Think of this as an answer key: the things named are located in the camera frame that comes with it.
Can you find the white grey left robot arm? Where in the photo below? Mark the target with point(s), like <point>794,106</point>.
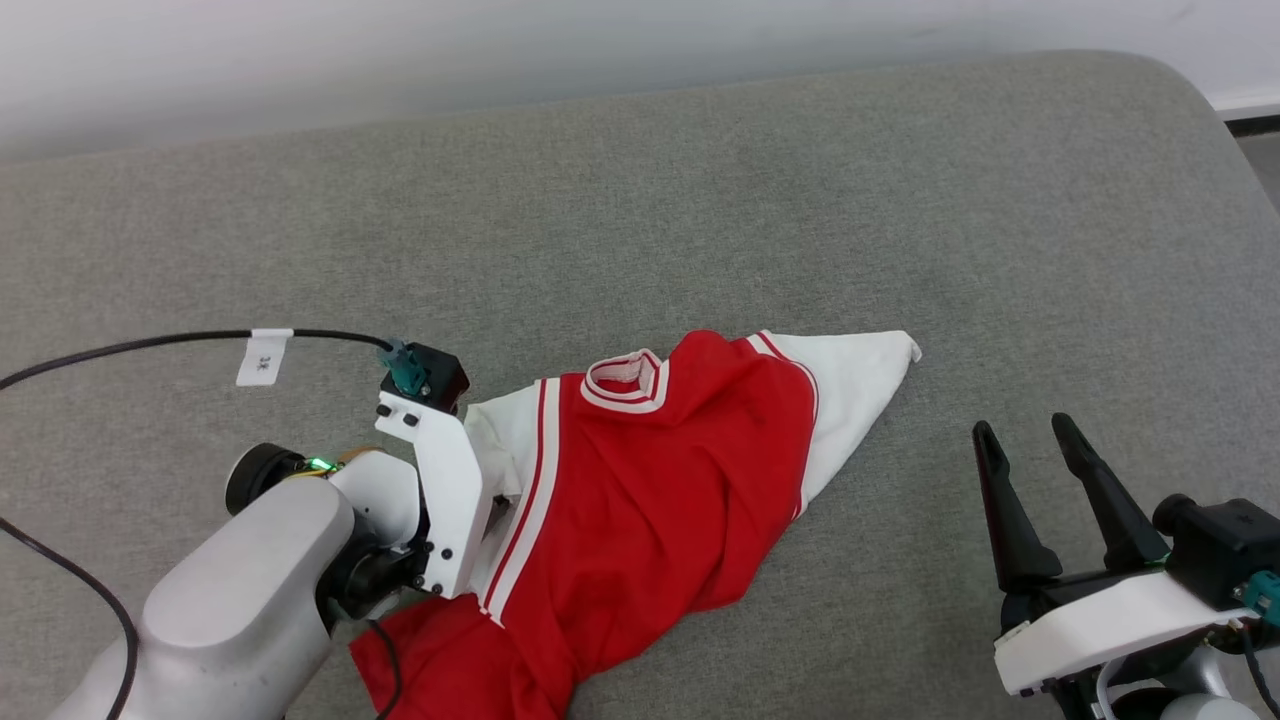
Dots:
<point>240,590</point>

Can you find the red and white jersey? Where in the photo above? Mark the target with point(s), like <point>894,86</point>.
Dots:
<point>650,500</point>

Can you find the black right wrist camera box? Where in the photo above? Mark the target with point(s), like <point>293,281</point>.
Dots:
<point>1225,545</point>

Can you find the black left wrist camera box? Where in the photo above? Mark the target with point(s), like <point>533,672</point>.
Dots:
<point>440,375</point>

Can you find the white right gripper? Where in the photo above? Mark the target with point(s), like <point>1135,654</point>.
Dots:
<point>1100,625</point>

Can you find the grey fabric sofa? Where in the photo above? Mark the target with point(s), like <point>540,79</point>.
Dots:
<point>700,200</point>

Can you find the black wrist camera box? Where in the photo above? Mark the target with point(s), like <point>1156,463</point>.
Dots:
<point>440,375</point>
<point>1225,545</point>

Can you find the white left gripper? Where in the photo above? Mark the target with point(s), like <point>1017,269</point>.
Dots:
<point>450,500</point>

